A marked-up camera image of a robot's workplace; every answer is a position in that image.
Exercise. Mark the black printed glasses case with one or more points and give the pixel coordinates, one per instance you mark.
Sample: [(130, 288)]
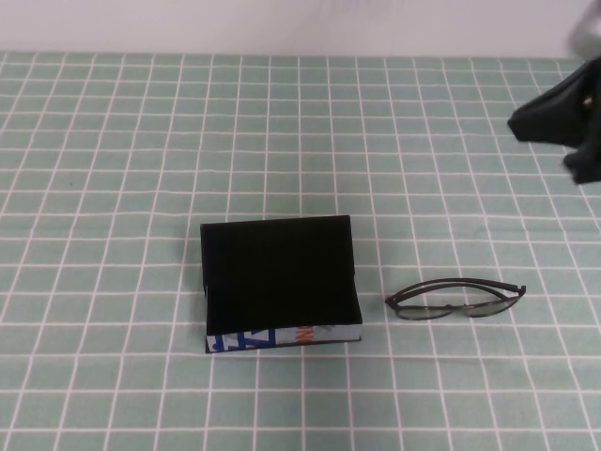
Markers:
[(277, 277)]

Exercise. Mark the green white checked tablecloth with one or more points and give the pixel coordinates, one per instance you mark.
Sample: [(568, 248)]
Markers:
[(141, 141)]

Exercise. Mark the dark framed glasses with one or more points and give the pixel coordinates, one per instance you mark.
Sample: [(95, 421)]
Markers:
[(425, 312)]

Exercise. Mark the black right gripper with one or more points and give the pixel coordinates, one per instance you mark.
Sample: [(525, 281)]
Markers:
[(559, 115)]

